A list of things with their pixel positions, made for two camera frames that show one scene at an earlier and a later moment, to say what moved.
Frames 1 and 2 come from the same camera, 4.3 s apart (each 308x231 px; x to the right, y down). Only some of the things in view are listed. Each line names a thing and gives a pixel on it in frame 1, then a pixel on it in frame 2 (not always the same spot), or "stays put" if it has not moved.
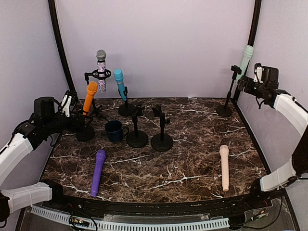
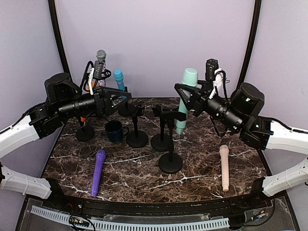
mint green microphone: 248,54 -> 190,76
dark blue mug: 115,131 stays put
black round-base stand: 137,138 stays put
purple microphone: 100,157 stays put
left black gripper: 74,128 -> 104,94
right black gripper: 243,80 -> 199,96
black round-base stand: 226,110 -> 171,162
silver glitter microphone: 101,56 stays put
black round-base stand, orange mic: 86,133 stays put
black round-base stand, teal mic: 126,109 stays put
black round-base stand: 161,142 stays put
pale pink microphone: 224,150 stays put
